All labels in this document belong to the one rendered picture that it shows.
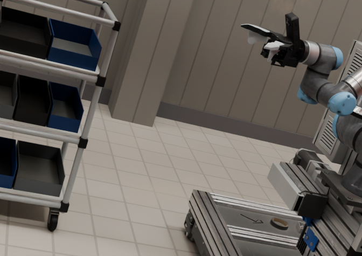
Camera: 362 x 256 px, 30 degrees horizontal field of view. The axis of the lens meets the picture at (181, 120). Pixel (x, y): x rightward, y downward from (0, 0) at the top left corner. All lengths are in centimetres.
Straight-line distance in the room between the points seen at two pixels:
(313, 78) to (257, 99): 306
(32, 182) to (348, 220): 142
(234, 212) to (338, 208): 109
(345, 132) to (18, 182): 145
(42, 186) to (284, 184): 114
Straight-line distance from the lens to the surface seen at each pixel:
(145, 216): 352
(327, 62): 220
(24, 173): 315
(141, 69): 466
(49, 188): 309
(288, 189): 246
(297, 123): 544
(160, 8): 457
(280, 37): 210
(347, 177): 237
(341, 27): 532
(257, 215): 345
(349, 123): 240
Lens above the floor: 154
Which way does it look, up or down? 17 degrees down
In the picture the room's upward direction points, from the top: 19 degrees clockwise
